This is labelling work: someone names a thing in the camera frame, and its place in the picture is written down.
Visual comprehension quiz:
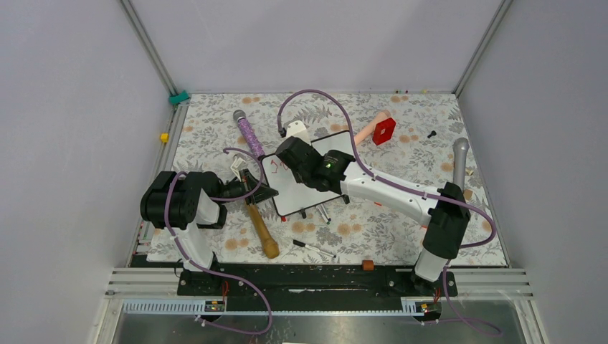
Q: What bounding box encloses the small brown wooden cube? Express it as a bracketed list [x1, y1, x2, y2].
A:
[361, 259, 375, 272]

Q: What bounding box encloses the teal corner clip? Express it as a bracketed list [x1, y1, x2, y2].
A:
[168, 90, 190, 106]

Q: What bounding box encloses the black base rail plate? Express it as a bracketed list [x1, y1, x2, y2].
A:
[177, 262, 458, 312]

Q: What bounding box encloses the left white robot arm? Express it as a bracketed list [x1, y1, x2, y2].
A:
[140, 169, 279, 295]

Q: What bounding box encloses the purple glitter microphone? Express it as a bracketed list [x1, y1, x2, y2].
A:
[233, 110, 265, 158]

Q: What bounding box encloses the small tan wooden block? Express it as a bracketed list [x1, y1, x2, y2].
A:
[463, 189, 473, 200]

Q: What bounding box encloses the pink toy microphone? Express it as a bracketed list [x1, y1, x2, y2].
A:
[354, 110, 391, 145]

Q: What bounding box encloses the silver grey microphone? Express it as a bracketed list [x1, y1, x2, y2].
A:
[452, 137, 470, 191]

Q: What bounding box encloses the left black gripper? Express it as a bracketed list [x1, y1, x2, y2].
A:
[217, 168, 278, 205]

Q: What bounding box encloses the green capped marker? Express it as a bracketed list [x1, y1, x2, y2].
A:
[317, 205, 331, 224]

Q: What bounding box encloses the black capped marker front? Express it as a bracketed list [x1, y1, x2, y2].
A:
[293, 239, 337, 259]

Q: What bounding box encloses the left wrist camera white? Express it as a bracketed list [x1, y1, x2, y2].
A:
[230, 156, 246, 180]

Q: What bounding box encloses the red square block with hole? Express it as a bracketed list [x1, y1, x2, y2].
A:
[372, 118, 396, 145]

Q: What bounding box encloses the white whiteboard black frame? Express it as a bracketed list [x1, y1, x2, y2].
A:
[261, 130, 353, 216]

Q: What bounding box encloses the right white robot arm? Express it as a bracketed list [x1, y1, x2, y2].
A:
[275, 137, 471, 295]

